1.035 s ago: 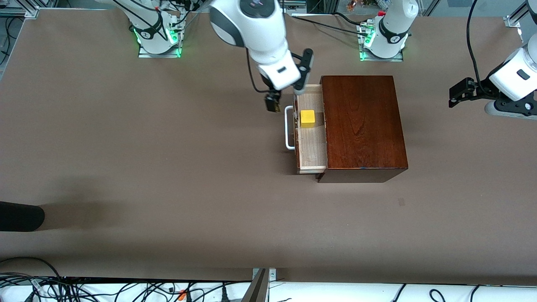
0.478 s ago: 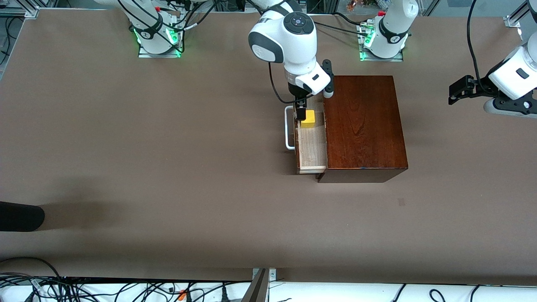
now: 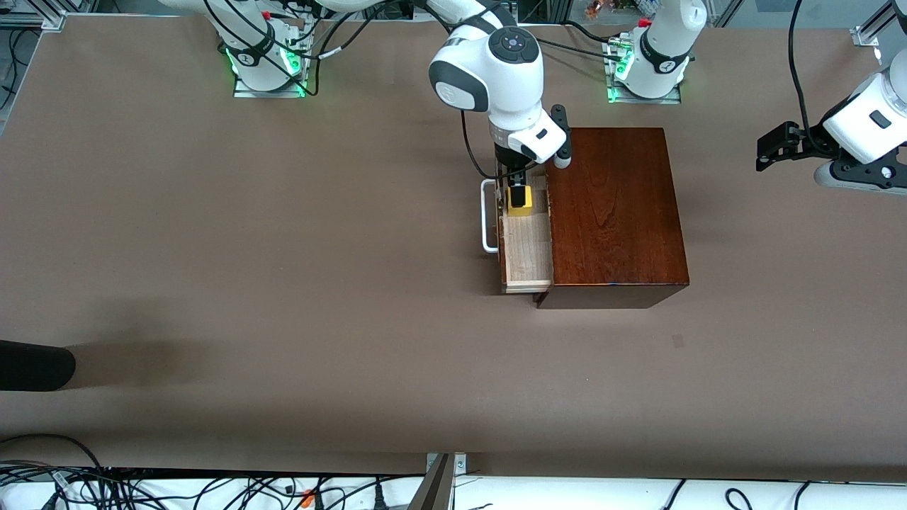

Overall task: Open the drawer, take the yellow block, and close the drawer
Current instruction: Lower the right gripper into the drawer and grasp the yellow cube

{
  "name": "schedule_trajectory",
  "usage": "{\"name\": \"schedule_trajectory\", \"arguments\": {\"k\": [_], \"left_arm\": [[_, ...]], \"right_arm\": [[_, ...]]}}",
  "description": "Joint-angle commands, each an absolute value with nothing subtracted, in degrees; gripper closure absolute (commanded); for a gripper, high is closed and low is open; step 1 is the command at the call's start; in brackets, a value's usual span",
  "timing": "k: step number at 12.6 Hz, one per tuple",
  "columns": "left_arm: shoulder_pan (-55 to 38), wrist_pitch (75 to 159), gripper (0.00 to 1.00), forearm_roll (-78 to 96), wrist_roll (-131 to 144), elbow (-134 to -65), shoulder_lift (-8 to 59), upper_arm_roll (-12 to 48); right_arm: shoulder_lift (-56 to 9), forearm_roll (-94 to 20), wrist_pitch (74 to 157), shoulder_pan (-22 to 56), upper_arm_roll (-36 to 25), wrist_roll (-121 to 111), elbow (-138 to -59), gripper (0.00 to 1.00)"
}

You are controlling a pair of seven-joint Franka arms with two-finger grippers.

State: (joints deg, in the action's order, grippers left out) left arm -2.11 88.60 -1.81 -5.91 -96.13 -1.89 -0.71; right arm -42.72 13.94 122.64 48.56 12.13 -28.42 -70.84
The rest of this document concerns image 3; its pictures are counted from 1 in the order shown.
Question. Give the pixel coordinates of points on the orange plug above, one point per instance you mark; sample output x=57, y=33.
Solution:
x=307, y=499

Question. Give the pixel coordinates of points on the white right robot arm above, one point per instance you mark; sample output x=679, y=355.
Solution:
x=496, y=71

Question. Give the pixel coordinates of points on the aluminium frame profile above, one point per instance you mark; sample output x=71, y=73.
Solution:
x=875, y=25
x=49, y=18

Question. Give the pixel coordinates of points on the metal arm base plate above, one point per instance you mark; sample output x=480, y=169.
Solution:
x=645, y=100
x=269, y=92

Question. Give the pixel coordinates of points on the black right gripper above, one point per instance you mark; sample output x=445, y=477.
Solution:
x=511, y=163

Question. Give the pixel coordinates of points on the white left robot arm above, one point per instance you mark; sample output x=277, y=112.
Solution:
x=666, y=49

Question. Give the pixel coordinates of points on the yellow block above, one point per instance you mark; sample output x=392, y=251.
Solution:
x=521, y=211

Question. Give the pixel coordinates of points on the dark brown wooden cabinet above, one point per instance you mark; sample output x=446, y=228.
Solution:
x=616, y=212

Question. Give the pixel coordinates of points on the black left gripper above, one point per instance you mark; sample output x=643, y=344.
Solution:
x=806, y=139

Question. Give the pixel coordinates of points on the aluminium frame post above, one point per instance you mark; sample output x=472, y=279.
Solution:
x=436, y=489

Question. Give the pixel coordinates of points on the black foam cylinder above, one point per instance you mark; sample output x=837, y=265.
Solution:
x=35, y=365

